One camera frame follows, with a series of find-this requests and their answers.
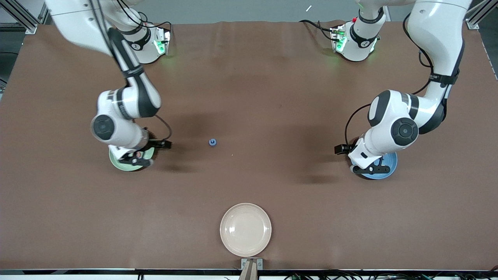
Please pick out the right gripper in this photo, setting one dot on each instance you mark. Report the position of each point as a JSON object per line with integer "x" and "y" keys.
{"x": 153, "y": 144}

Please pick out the blue round plate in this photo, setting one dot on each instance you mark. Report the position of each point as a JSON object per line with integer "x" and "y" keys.
{"x": 392, "y": 161}

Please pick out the brown table cover mat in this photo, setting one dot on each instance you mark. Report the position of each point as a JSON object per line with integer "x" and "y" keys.
{"x": 249, "y": 97}

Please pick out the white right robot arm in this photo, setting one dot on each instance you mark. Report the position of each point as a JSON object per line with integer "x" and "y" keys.
{"x": 111, "y": 107}

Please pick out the blue capital letter G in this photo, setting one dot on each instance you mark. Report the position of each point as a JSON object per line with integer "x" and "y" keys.
{"x": 209, "y": 142}

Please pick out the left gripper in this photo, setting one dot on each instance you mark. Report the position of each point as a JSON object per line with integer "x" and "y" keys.
{"x": 352, "y": 147}

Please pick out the beige round plate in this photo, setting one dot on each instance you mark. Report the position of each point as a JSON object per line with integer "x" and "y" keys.
{"x": 245, "y": 229}

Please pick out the aluminium frame profile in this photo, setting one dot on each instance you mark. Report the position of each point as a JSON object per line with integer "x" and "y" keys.
{"x": 478, "y": 17}
{"x": 23, "y": 17}

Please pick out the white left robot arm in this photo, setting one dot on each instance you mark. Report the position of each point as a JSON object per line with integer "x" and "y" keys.
{"x": 439, "y": 31}

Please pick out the grey base connector bracket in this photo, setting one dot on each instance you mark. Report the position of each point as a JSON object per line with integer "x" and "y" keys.
{"x": 335, "y": 37}
{"x": 162, "y": 42}

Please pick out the light green round plate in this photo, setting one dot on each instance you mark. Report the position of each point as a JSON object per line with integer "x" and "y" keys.
{"x": 130, "y": 169}

